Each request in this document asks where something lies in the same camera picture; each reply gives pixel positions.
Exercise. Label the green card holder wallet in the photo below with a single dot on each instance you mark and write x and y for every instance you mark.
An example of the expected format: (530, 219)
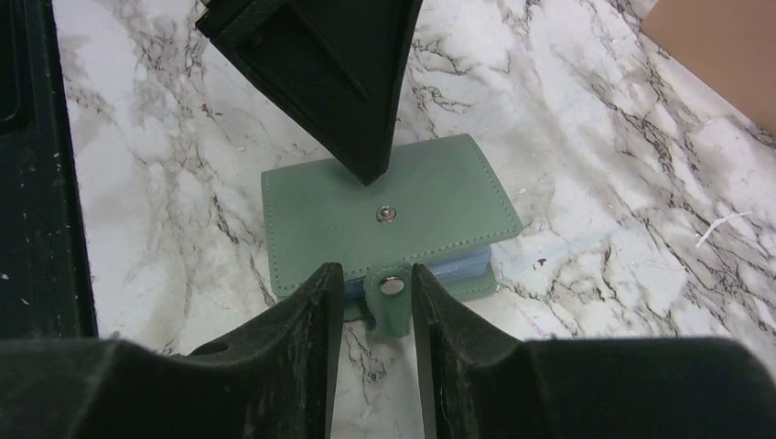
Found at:
(439, 204)

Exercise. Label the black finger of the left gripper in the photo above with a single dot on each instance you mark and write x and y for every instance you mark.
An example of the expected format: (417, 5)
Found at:
(335, 67)

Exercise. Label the orange plastic desk organizer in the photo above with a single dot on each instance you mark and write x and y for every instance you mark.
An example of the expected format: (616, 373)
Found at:
(729, 45)

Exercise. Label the black metal base rail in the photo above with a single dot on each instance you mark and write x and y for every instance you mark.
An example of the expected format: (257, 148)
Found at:
(46, 288)

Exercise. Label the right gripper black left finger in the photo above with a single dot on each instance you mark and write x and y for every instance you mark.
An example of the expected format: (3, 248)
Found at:
(272, 377)

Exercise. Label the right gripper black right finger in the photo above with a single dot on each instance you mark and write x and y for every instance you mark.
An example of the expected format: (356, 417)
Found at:
(476, 381)

